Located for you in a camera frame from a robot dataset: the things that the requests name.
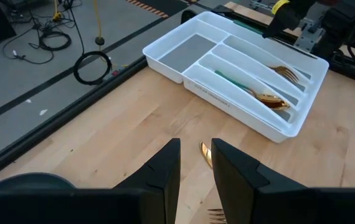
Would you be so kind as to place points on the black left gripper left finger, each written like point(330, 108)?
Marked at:
point(165, 174)

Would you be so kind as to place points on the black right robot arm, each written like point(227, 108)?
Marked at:
point(342, 28)

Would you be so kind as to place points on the white tape scrap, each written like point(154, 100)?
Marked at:
point(43, 112)
point(28, 100)

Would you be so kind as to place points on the black mat orange striped edge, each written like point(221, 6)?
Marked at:
point(165, 4)

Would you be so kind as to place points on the grey power strip red switch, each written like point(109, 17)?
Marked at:
point(115, 73)

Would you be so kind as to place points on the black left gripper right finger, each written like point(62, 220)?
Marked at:
point(243, 193)

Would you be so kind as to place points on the grey metal mounting bracket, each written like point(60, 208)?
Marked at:
point(305, 37)

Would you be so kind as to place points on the white cutlery organizer tray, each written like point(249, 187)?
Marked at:
point(187, 51)

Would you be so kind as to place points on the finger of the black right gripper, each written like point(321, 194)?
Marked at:
point(281, 25)

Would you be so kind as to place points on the yellow power plug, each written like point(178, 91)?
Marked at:
point(56, 15)

